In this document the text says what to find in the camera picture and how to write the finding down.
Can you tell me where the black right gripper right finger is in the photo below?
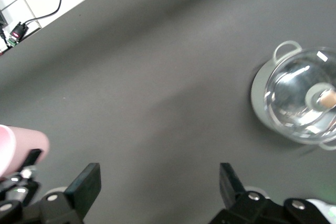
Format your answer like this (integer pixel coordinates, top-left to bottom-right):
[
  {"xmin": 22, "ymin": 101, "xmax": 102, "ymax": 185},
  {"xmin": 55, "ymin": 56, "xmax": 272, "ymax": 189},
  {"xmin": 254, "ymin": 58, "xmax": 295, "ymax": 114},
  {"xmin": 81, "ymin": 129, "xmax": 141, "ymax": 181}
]
[{"xmin": 209, "ymin": 163, "xmax": 289, "ymax": 224}]

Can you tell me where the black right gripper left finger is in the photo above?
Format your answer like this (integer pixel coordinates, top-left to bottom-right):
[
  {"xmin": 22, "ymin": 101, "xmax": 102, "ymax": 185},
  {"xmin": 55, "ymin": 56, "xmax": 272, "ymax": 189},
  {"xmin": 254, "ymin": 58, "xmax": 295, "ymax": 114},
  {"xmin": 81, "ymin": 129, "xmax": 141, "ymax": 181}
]
[{"xmin": 39, "ymin": 163, "xmax": 102, "ymax": 224}]

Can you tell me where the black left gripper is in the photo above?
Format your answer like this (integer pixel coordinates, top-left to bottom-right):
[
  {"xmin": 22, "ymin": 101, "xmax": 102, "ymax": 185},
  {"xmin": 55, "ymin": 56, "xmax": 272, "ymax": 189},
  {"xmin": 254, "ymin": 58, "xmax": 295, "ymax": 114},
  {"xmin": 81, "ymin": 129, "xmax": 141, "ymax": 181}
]
[{"xmin": 0, "ymin": 149, "xmax": 43, "ymax": 210}]

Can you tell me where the pink plastic cup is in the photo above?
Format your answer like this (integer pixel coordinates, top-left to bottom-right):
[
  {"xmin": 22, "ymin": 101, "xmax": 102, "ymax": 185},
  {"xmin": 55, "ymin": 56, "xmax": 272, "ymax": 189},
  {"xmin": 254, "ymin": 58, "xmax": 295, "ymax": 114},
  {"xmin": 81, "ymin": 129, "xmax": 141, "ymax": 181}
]
[{"xmin": 0, "ymin": 124, "xmax": 50, "ymax": 182}]

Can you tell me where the glass lid with wooden knob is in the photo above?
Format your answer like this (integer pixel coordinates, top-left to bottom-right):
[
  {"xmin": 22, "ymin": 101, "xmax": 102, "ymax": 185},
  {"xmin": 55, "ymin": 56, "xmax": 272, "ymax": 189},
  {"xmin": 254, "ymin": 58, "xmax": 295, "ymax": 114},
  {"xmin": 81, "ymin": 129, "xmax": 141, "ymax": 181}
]
[{"xmin": 264, "ymin": 47, "xmax": 336, "ymax": 145}]

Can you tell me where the black connector with red label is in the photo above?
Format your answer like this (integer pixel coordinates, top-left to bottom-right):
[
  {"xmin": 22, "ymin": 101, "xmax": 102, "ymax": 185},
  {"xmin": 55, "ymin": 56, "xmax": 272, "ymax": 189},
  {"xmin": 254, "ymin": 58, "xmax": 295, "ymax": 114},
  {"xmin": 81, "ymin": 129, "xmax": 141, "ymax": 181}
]
[{"xmin": 9, "ymin": 21, "xmax": 29, "ymax": 41}]

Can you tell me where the pale green two-handled pot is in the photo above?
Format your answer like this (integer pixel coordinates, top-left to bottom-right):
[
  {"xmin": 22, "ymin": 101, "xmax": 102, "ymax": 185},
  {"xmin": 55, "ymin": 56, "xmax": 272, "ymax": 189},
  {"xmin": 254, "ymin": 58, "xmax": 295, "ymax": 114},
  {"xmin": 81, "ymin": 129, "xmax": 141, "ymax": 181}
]
[{"xmin": 250, "ymin": 40, "xmax": 336, "ymax": 151}]

